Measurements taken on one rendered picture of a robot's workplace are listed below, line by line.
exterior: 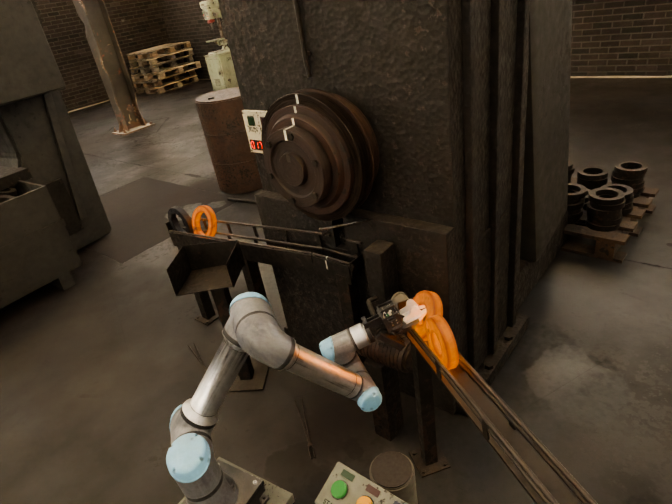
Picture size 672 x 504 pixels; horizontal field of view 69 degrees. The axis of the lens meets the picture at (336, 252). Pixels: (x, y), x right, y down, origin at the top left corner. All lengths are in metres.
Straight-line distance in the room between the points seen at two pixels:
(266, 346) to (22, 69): 3.10
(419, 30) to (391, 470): 1.23
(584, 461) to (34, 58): 3.90
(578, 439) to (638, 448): 0.20
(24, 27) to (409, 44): 3.00
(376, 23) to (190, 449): 1.35
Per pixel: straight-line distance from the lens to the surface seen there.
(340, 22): 1.72
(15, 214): 3.77
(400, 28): 1.59
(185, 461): 1.48
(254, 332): 1.29
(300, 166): 1.66
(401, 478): 1.40
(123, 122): 8.61
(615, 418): 2.31
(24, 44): 4.05
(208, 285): 2.17
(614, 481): 2.12
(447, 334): 1.37
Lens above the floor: 1.67
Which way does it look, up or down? 29 degrees down
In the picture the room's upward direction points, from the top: 10 degrees counter-clockwise
